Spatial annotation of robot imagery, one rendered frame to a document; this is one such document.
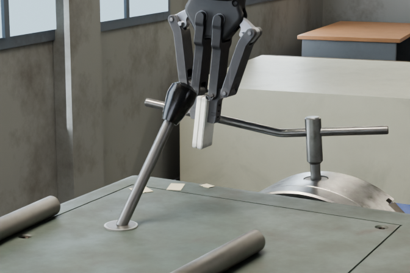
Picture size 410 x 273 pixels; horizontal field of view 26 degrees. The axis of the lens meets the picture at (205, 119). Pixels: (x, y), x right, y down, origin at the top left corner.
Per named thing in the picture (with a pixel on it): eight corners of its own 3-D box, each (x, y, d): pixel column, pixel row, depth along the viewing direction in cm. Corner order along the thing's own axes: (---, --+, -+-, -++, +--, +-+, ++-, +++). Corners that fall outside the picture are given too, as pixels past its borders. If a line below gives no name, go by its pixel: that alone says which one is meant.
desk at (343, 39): (422, 111, 860) (426, 23, 844) (395, 144, 715) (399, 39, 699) (337, 105, 890) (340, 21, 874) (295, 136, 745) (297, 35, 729)
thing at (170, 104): (183, 129, 95) (183, 85, 94) (158, 126, 97) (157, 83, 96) (202, 123, 99) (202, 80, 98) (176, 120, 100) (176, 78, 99)
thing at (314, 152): (325, 197, 123) (321, 115, 121) (324, 200, 121) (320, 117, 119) (309, 197, 124) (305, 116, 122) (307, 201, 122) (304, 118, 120)
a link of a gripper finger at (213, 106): (216, 83, 117) (236, 87, 115) (212, 120, 118) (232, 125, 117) (210, 85, 116) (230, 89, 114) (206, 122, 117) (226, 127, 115)
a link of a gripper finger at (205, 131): (212, 94, 118) (217, 94, 118) (207, 144, 120) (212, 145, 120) (201, 97, 116) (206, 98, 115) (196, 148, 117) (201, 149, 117)
